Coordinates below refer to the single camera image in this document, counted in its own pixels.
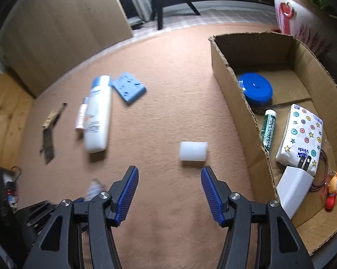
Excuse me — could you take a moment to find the small pink bottle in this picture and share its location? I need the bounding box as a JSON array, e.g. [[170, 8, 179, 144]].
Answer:
[[75, 97, 89, 133]]

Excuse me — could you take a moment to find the black gel pen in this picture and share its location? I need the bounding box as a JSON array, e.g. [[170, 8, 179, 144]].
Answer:
[[52, 103, 67, 127]]

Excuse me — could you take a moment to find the pine wood headboard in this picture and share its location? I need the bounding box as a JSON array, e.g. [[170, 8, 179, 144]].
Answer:
[[0, 72, 34, 169]]

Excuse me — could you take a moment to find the cardboard box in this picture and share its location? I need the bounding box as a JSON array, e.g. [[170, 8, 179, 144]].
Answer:
[[210, 32, 337, 254]]

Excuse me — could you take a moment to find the white sunscreen bottle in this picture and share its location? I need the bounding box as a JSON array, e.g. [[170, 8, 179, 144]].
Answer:
[[83, 75, 112, 154]]

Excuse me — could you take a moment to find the black charger with cable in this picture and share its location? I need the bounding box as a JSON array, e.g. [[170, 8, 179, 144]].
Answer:
[[2, 166, 22, 213]]

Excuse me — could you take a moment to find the large plywood board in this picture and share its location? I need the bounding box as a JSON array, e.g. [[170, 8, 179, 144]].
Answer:
[[0, 0, 133, 97]]

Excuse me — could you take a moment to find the patterned lighter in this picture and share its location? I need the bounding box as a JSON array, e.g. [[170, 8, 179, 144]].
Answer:
[[85, 179, 106, 201]]

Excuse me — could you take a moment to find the wooden clothespin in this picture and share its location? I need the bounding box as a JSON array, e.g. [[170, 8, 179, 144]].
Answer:
[[42, 111, 58, 129]]

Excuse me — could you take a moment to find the dark hair tie loop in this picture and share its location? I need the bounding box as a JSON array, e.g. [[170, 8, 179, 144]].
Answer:
[[310, 148, 330, 193]]

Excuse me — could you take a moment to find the dragon keychain figurine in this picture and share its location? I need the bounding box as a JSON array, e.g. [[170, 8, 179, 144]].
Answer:
[[325, 171, 337, 211]]

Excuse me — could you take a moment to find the white cylinder cap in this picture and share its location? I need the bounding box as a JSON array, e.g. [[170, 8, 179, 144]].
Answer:
[[179, 141, 208, 162]]

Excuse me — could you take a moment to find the green lip balm stick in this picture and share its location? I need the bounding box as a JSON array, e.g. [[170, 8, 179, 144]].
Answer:
[[261, 109, 277, 154]]

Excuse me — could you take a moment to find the white red flower pot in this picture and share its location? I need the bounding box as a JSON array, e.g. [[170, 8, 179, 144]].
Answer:
[[274, 0, 337, 57]]

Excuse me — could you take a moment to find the patterned tissue pack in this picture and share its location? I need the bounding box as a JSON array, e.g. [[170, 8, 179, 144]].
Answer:
[[275, 104, 324, 176]]

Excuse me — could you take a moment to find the white power adapter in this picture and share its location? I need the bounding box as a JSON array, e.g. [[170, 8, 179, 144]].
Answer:
[[277, 156, 315, 219]]

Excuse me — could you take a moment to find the blue round tape measure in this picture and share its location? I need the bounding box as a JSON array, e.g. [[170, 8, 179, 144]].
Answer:
[[238, 72, 273, 106]]

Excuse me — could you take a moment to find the blue patterned card box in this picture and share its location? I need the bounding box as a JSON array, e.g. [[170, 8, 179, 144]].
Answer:
[[111, 72, 146, 104]]

